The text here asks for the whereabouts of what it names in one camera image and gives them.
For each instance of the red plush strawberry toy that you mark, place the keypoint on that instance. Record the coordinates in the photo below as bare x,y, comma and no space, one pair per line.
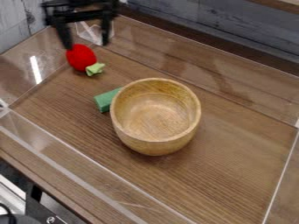
83,60

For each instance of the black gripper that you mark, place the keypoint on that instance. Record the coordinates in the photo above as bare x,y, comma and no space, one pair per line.
62,12

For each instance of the clear acrylic tray wall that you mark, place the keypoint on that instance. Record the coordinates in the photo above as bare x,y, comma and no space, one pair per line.
232,177

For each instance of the black metal table leg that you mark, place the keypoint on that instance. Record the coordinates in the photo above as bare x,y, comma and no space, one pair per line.
36,210

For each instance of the clear acrylic corner bracket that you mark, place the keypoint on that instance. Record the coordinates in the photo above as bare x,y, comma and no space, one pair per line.
92,33

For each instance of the wooden bowl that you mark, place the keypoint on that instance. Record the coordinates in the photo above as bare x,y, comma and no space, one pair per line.
155,114

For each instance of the green foam block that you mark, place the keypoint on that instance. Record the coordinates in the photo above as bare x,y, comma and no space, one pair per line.
104,99

